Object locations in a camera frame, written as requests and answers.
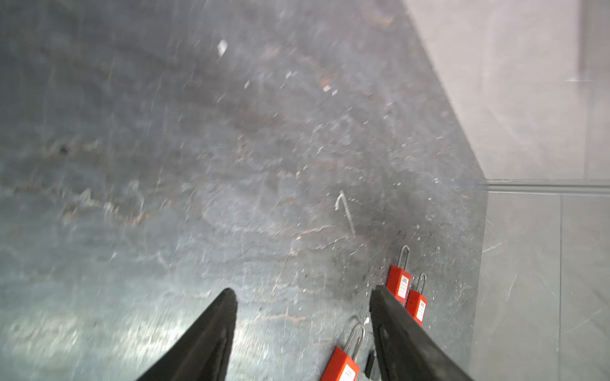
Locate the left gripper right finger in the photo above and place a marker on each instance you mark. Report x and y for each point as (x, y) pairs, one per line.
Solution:
(404, 350)

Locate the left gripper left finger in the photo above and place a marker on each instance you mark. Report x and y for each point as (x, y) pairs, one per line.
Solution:
(203, 352)

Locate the red padlock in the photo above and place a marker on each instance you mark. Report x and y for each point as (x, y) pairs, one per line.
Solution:
(416, 303)
(399, 279)
(342, 365)

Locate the small black padlock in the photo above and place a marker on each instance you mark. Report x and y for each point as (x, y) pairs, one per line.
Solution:
(370, 364)

